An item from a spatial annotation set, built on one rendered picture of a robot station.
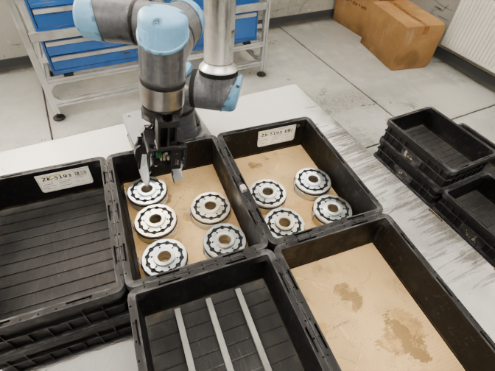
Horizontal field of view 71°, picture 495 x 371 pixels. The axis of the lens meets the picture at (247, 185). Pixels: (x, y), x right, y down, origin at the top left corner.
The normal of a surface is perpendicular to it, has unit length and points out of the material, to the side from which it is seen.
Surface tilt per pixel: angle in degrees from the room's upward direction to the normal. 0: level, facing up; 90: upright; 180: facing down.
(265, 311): 0
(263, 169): 0
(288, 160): 0
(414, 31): 89
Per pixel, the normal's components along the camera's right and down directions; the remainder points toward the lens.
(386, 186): 0.05, -0.68
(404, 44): 0.24, 0.71
